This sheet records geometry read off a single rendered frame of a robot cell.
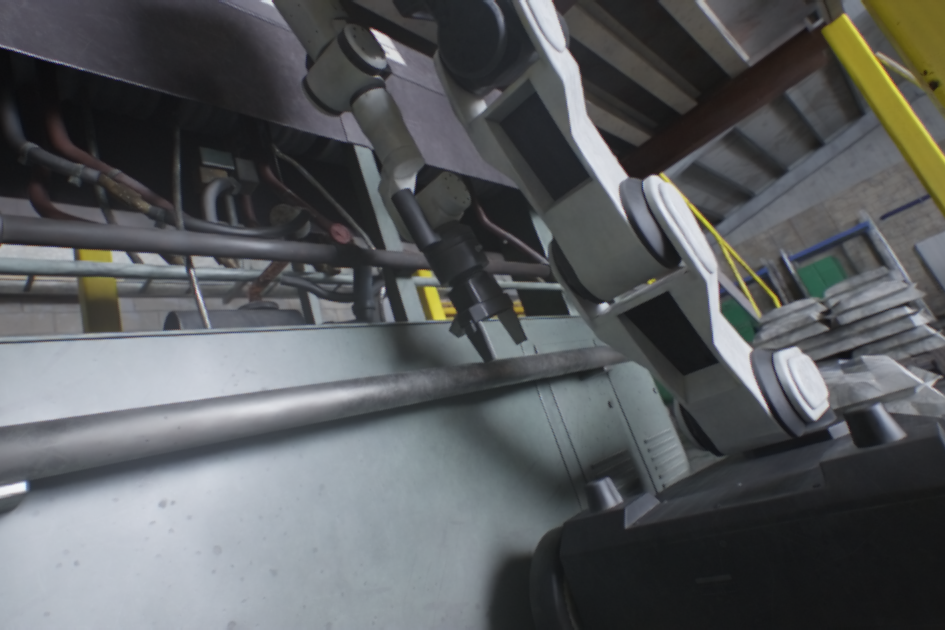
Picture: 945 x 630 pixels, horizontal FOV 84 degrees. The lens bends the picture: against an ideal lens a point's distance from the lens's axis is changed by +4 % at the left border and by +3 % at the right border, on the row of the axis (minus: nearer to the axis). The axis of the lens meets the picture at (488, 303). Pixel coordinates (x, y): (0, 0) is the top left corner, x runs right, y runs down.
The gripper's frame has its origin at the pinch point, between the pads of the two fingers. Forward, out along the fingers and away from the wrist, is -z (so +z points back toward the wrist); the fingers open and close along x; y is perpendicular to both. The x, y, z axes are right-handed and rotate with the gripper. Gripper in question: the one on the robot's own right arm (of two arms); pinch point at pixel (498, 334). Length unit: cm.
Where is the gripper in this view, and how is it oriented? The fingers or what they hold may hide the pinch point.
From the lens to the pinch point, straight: 82.4
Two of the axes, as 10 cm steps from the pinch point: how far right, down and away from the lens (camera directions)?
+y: 7.3, -4.5, -5.2
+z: -4.8, -8.7, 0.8
